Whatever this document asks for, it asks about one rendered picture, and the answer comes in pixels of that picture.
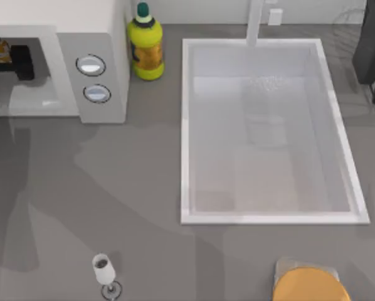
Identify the yellow-green bottle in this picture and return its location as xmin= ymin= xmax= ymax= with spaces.
xmin=126 ymin=2 xmax=165 ymax=81

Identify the clear wine glass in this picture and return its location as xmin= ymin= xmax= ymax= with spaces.
xmin=92 ymin=253 xmax=124 ymax=301

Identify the pale microwave oven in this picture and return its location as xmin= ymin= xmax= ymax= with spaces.
xmin=0 ymin=24 xmax=131 ymax=124

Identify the tall white tap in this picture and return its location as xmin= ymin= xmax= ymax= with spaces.
xmin=245 ymin=0 xmax=265 ymax=48

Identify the black object inside microwave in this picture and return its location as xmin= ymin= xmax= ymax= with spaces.
xmin=0 ymin=45 xmax=36 ymax=88

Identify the round microwave knob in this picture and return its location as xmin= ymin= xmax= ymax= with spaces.
xmin=75 ymin=53 xmax=107 ymax=77
xmin=82 ymin=83 xmax=112 ymax=104

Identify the white wall socket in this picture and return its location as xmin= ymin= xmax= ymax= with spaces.
xmin=268 ymin=8 xmax=283 ymax=26

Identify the white sink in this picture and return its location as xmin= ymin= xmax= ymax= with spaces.
xmin=180 ymin=38 xmax=371 ymax=226

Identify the orange round bread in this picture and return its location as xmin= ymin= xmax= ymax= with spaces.
xmin=272 ymin=257 xmax=353 ymax=301

